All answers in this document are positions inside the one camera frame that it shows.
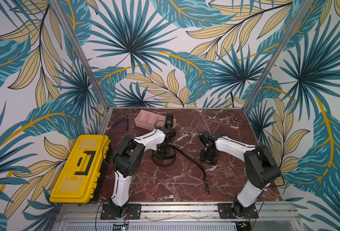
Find left aluminium frame post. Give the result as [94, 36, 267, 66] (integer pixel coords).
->
[50, 0, 109, 111]

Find aluminium frame post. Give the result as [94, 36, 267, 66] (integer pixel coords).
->
[242, 0, 313, 112]
[50, 0, 109, 111]

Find right aluminium frame post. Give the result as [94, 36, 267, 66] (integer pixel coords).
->
[242, 0, 313, 112]

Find pink compartment storage tray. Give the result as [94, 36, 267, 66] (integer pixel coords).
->
[134, 110, 176, 131]

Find yellow tool case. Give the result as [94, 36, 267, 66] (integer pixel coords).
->
[50, 135, 111, 204]

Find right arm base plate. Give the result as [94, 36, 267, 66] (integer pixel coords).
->
[217, 203, 259, 219]

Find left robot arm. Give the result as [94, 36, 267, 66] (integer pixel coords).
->
[110, 126, 176, 218]

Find blue handled pliers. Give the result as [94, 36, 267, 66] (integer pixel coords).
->
[111, 115, 129, 130]

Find aluminium front rail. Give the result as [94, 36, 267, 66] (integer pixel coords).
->
[52, 201, 305, 231]

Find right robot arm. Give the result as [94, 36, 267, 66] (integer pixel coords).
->
[199, 131, 282, 218]

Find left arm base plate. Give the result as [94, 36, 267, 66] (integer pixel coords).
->
[100, 203, 142, 220]

